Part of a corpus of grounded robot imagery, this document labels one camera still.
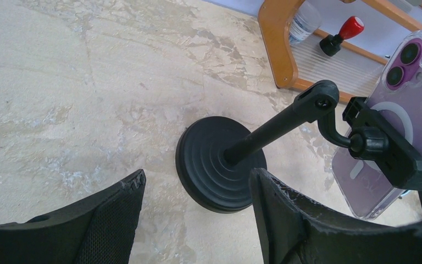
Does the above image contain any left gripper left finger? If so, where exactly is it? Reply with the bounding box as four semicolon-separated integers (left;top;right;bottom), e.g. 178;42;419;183
0;169;146;263

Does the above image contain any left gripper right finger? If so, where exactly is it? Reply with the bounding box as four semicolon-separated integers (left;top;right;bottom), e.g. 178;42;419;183
249;168;422;263

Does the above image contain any black round-base phone stand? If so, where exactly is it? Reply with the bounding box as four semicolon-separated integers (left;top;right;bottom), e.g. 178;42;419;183
175;80;351;213

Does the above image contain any black phone clamp holder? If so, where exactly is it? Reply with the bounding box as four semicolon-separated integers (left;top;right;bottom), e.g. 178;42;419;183
342;97;422;191

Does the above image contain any phone with purple clear case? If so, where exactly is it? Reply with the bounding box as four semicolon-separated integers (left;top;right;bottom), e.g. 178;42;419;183
332;31;422;220

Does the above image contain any orange wooden shelf rack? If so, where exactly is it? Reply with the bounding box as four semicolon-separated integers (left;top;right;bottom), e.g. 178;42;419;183
257;1;422;91

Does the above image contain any white box on shelf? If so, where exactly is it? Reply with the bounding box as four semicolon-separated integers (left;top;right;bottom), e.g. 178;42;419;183
388;0;422;13

